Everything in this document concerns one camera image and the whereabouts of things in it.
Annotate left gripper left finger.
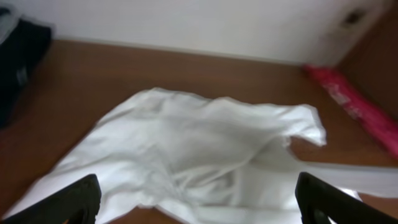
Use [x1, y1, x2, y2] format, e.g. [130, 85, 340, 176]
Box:
[2, 174, 101, 224]

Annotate red t-shirt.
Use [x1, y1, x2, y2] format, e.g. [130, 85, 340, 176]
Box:
[304, 65, 397, 158]

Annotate white t-shirt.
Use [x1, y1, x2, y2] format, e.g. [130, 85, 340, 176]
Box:
[8, 88, 397, 223]

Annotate folded black clothes stack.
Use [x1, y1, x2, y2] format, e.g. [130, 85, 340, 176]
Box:
[1, 4, 52, 128]

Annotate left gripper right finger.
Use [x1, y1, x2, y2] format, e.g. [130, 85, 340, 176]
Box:
[295, 172, 397, 224]

